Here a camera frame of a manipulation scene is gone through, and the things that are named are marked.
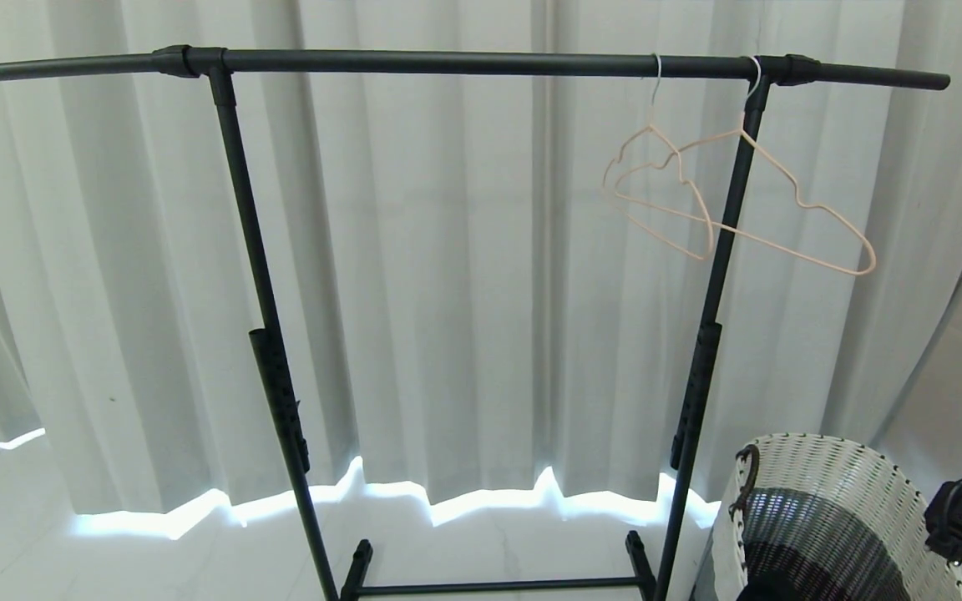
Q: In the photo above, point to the black clothes rack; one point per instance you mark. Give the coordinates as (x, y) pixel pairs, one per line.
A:
(448, 63)

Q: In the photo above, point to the pink clothes hanger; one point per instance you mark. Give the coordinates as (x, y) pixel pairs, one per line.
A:
(799, 196)
(650, 126)

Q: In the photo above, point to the white curtain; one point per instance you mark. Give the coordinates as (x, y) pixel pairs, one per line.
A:
(448, 292)

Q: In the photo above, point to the white laundry basket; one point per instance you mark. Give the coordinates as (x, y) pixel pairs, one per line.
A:
(823, 467)

